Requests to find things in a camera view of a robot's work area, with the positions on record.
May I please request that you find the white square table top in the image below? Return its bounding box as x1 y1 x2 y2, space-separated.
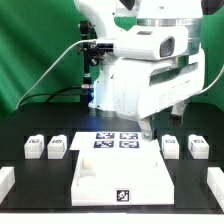
70 132 174 206

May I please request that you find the white right obstacle wall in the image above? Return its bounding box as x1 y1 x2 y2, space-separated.
207 167 224 207

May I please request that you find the white sheet with tags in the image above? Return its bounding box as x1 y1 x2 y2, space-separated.
93 132 139 149

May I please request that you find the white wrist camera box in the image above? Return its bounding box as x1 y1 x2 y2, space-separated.
96 26 188 61

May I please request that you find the black camera on stand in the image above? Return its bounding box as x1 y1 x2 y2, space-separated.
78 21 113 108

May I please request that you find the white front rail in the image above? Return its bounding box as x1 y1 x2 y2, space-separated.
0 214 224 224

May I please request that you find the white left obstacle block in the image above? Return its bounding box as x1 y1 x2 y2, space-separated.
0 167 15 204

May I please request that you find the black cable on table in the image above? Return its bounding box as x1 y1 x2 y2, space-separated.
19 85 84 107

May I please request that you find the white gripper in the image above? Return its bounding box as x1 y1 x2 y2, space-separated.
113 53 205 140

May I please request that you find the white camera cable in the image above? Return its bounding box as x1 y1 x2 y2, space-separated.
15 39 98 110

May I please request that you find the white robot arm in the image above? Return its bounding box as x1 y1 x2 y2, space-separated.
74 0 224 141

